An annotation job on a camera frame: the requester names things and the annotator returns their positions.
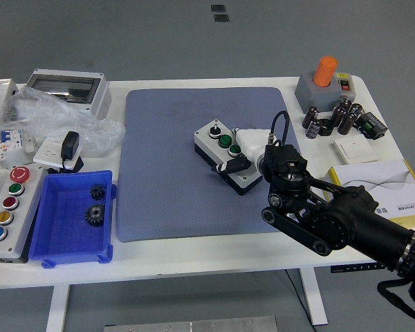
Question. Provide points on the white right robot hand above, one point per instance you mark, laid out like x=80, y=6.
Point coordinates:
x=252, y=138

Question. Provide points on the grey four-button control box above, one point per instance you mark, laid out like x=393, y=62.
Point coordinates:
x=243, y=180

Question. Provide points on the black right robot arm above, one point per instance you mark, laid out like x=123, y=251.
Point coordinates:
x=359, y=214

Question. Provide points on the grey five-button control box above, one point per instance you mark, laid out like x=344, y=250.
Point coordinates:
x=22, y=221

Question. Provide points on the dark cylindrical capacitor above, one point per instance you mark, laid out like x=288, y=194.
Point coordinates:
x=338, y=115
x=346, y=103
x=346, y=124
x=311, y=117
x=356, y=110
x=313, y=129

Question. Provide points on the blue-grey padded mat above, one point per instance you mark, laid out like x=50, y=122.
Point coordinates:
x=166, y=173

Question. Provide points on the orange cylinder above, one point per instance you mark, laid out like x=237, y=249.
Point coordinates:
x=325, y=71

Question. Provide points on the black module green terminal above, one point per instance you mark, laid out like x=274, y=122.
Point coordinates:
x=371, y=124

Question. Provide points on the black floor cover plate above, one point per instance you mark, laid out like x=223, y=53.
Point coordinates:
x=221, y=18
x=218, y=8

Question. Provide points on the yellow white cardboard box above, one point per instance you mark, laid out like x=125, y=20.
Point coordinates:
x=384, y=176

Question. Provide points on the small black gear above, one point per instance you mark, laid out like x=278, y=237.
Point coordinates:
x=97, y=192

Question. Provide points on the black table control panel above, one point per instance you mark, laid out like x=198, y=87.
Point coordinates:
x=352, y=268

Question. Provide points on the white table leg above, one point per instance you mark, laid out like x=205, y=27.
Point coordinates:
x=57, y=307
x=314, y=297

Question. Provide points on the large black gear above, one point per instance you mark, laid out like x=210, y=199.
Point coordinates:
x=94, y=216

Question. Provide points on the black power adapter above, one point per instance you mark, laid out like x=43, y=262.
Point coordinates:
x=70, y=143

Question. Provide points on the grey windowed distribution box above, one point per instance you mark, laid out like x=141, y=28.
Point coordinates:
x=64, y=86

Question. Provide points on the grey metal plate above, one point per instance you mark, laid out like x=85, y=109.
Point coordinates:
x=190, y=325

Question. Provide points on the clear plastic bag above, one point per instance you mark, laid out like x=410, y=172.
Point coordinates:
x=48, y=110

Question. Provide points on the blue plastic bin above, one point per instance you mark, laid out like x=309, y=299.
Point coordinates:
x=65, y=242

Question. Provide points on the white circuit breaker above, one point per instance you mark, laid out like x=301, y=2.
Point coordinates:
x=10, y=138

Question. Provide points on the grey switch base box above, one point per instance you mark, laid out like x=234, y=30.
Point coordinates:
x=309, y=97

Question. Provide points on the white wall switch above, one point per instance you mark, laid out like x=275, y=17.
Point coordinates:
x=354, y=148

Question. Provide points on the white wall socket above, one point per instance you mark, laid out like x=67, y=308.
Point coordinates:
x=46, y=152

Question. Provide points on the white grey enclosure box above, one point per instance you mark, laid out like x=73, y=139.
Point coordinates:
x=0, y=100

